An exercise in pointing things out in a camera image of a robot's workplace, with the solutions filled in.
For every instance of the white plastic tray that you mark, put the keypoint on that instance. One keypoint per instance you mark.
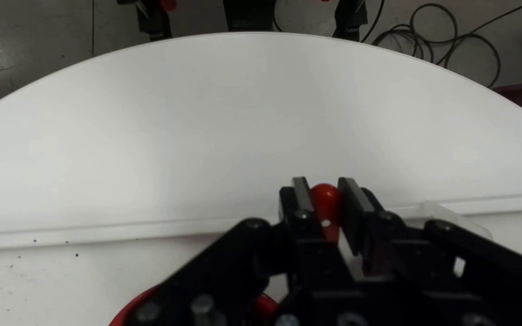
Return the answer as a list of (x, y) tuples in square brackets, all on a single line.
[(61, 284)]

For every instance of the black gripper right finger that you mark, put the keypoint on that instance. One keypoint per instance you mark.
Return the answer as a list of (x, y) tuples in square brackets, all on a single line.
[(362, 224)]

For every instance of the black metal stand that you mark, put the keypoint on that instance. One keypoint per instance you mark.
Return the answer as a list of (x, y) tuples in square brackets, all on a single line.
[(244, 14)]

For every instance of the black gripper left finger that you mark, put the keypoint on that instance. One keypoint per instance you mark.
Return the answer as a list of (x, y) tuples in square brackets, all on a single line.
[(299, 209)]

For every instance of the red bowl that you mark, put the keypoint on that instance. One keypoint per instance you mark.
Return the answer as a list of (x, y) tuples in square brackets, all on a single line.
[(130, 309)]

